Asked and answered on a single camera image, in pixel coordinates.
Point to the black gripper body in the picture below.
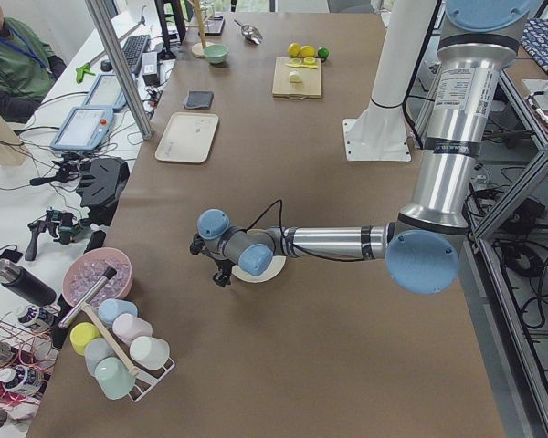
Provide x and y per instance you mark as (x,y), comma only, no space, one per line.
(218,270)

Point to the white round plate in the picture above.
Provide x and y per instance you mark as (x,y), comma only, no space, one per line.
(275,267)

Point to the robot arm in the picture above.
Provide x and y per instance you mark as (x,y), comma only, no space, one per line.
(479,40)

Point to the cream rabbit tray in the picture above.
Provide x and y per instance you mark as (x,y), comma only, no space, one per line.
(187,138)

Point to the black glass rack tray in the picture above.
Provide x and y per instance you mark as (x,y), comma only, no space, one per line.
(213,27)

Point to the pale mint plastic cup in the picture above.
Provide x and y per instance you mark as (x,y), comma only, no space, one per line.
(150,352)

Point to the pink plastic cup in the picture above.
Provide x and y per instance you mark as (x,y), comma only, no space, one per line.
(128,328)

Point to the steel muddler black tip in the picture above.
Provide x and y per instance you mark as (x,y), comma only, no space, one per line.
(101,282)

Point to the light blue plastic cup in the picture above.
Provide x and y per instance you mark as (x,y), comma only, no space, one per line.
(111,308)

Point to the pink bowl of ice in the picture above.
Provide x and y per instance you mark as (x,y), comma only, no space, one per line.
(86,270)

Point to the grey plastic cup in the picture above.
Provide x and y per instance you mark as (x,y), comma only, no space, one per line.
(95,352)

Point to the green plastic cup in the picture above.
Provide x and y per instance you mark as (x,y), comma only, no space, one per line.
(114,378)

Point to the yellow plastic cup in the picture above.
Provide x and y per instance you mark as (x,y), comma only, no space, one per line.
(82,335)

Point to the grey folded cloth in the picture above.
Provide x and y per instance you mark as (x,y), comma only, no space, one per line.
(198,99)

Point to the teach pendant near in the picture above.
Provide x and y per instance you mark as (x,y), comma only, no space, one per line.
(84,129)

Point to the teach pendant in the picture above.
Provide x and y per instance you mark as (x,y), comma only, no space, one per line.
(84,129)
(106,91)

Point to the wooden cutting board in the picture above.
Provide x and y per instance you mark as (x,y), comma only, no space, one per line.
(311,87)

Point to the black thermos bottle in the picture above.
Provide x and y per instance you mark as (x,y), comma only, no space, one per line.
(25,284)

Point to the teach pendant far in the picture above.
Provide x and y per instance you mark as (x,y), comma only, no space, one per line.
(106,91)

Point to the green ceramic bowl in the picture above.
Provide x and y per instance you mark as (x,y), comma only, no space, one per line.
(216,54)

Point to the yellow plastic knife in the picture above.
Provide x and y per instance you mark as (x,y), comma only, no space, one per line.
(302,65)

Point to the wooden cup tree stand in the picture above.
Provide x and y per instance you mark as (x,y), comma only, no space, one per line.
(198,49)

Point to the lemon half near lime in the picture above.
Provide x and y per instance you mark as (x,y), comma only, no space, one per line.
(310,61)

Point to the whole lemon outer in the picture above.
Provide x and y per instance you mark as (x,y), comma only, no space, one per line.
(294,50)

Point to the whole lemon near lime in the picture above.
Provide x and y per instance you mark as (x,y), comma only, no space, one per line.
(308,51)

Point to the steel ice scoop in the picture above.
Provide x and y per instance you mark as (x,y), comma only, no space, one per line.
(250,33)

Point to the green lime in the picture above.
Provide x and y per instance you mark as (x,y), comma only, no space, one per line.
(323,53)

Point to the black keyboard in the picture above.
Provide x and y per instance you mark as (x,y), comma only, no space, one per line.
(133,49)

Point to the seated person green shirt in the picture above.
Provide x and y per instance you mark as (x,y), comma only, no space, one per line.
(29,68)

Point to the white wire cup rack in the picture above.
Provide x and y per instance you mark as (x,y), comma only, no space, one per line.
(145,380)

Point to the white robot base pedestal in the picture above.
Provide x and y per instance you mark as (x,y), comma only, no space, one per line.
(379,133)

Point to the aluminium frame post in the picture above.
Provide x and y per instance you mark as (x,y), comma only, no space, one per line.
(109,40)

